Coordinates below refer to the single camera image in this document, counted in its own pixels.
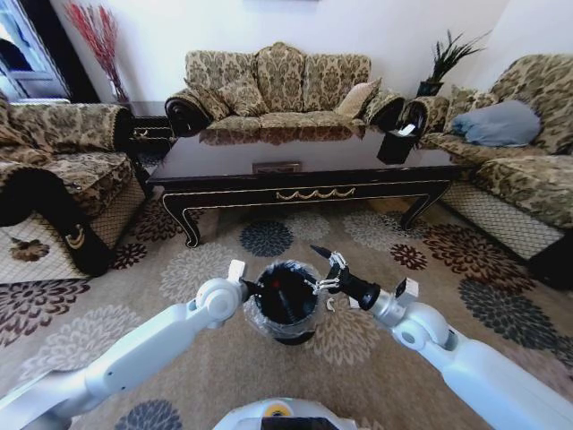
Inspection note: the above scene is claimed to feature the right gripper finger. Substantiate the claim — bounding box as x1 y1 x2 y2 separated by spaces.
303 276 341 295
309 244 350 272

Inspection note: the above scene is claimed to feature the black bin with clear bag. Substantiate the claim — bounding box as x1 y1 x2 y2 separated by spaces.
244 259 321 346

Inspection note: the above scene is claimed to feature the flower patterned rug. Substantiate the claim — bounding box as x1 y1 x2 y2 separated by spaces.
0 196 573 430

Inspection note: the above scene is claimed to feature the small brown tray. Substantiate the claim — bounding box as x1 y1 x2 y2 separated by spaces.
252 160 303 176

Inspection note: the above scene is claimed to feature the dark wooden coffee table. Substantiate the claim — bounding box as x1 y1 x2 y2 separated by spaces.
145 126 463 248

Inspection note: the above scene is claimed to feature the black tissue box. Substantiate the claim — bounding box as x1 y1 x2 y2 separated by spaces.
376 119 423 166

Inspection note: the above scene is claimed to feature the white robot front shell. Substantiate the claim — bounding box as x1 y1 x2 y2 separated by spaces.
213 395 360 430

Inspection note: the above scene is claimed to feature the beige cushion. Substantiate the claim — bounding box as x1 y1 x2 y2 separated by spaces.
334 79 382 120

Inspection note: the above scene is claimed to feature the three-seat floral patterned sofa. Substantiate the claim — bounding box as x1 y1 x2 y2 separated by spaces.
164 41 406 138

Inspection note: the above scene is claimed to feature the floral patterned cushion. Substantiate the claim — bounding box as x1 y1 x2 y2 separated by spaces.
217 74 270 118

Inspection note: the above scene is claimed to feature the dark wooden side table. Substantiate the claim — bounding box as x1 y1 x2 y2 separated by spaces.
119 99 175 151

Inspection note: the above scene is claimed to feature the floral sofa with blue cushion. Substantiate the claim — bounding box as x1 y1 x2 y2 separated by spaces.
402 53 573 290

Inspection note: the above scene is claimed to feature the blue cushion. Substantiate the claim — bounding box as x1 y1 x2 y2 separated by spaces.
450 99 543 148

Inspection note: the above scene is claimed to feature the green plant in black pot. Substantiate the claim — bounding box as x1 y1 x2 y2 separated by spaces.
415 28 494 98

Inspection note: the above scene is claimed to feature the red dried branches decoration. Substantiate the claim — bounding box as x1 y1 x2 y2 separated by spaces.
64 0 132 105

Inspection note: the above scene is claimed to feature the dark framed glass door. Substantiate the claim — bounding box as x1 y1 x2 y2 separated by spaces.
0 0 99 105

